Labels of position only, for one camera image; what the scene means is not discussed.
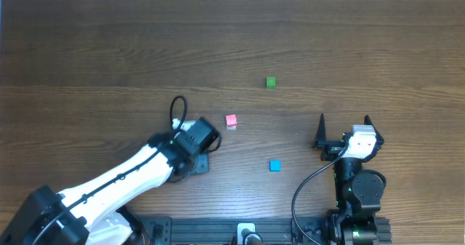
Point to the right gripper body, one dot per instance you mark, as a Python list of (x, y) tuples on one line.
[(328, 147)]

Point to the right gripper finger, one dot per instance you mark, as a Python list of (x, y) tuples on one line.
[(378, 136), (321, 130)]

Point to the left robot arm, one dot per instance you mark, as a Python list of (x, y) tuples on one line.
[(127, 172)]

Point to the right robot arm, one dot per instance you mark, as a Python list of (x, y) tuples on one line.
[(363, 190)]

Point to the blue cube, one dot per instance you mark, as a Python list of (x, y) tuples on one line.
[(275, 165)]

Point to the green cube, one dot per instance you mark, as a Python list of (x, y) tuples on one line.
[(270, 82)]

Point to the red cube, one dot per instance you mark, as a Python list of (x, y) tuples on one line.
[(231, 120)]

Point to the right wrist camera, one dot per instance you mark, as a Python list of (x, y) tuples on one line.
[(359, 139)]

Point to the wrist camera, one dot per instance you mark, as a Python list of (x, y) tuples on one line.
[(184, 124), (359, 139)]

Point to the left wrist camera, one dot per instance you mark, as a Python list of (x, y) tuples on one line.
[(184, 124)]

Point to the mounting rail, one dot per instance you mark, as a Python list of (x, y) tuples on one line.
[(218, 230)]

